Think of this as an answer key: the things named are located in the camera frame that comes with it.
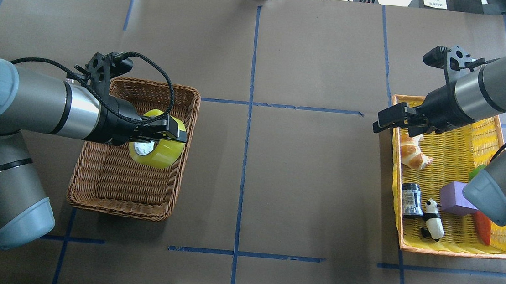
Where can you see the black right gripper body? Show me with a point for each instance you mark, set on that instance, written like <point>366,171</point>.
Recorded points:
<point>442,106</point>

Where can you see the purple foam block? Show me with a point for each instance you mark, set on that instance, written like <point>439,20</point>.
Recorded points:
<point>453,201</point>

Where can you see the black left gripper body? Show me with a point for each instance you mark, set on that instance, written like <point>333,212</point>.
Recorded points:
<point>116,123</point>

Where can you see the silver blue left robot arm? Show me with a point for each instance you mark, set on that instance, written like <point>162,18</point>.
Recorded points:
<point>86,111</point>

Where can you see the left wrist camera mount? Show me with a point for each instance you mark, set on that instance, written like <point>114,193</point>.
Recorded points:
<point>101,69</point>

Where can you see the panda figurine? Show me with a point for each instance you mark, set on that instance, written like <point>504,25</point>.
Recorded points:
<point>432,219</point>

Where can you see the black box with label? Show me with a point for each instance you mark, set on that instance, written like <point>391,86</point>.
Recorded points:
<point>465,6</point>

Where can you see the yellow plastic basket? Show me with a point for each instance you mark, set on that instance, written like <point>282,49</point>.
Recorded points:
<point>456,154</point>

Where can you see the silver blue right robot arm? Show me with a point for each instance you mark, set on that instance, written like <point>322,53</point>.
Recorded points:
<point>474,90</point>

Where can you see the brown wicker basket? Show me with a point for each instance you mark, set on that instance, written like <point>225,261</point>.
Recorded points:
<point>107,180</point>

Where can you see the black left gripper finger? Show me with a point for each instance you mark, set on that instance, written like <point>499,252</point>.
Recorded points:
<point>168,128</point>

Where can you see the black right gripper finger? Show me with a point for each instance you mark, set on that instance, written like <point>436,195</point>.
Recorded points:
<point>396,116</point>

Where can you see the small dark can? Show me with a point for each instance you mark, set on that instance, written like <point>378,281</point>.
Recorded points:
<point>411,201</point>

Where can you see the toy carrot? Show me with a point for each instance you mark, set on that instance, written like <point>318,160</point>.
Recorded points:
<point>482,223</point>

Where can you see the yellow tape roll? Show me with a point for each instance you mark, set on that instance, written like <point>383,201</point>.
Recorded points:
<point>161,154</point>

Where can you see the croissant toy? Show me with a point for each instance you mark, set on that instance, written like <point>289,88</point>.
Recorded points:
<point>411,154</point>

